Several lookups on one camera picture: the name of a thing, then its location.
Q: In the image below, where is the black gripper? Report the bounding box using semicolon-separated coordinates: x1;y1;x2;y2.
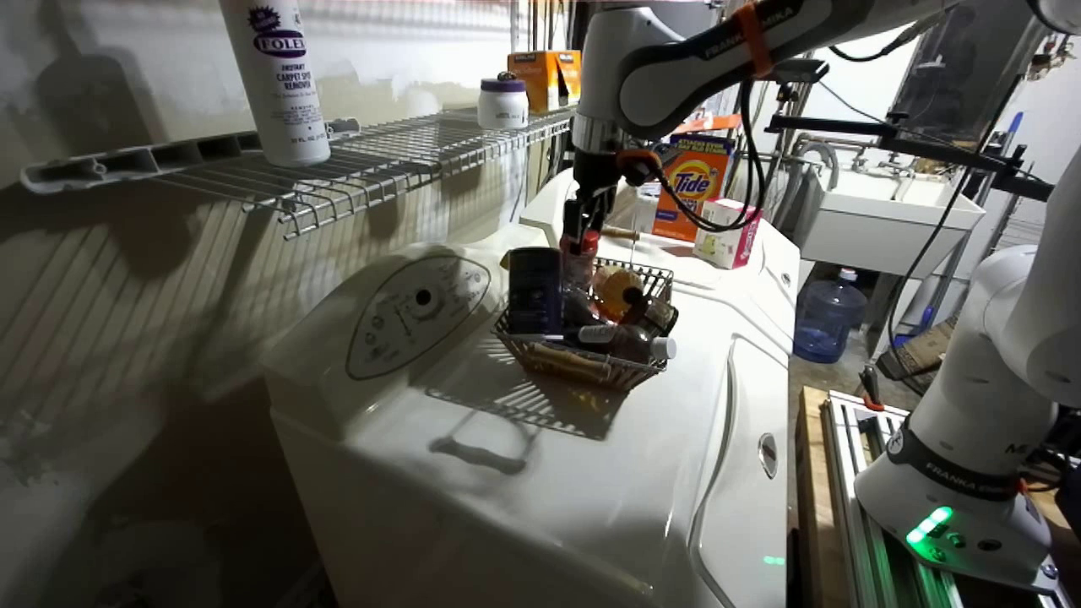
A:
559;144;625;252

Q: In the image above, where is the dark bottle white cap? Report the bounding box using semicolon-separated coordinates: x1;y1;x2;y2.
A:
569;317;679;365

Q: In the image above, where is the white spray bottle blue label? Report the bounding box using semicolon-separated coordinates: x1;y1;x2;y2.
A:
216;0;334;170

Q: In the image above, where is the dark blue salt canister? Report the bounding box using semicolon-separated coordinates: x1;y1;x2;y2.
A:
500;248;566;338

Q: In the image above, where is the orange Tide detergent box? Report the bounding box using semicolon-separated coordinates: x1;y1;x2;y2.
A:
653;128;738;248

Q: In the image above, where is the pink and white box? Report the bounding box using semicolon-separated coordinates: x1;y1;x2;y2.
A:
691;195;767;269

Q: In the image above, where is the orange cardboard box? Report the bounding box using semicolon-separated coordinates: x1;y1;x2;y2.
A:
504;46;565;116
555;44;585;106

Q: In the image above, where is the blue water jug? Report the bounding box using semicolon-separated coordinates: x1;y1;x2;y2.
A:
790;267;871;365

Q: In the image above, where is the black metal boom bar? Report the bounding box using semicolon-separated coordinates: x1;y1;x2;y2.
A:
771;107;1057;204

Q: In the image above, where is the white utility sink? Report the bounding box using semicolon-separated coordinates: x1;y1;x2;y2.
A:
805;164;989;281

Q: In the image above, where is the white washing machine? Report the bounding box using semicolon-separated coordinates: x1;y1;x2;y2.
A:
262;231;798;608

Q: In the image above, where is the wooden robot platform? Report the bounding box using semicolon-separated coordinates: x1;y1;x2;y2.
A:
790;383;1081;608

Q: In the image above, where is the wire tray with wooden slats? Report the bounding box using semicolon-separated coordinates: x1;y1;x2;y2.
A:
494;219;687;395

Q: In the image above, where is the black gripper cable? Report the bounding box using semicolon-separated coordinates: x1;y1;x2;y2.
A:
629;72;786;235

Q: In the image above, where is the white wire shelf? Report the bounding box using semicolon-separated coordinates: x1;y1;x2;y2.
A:
14;96;622;239

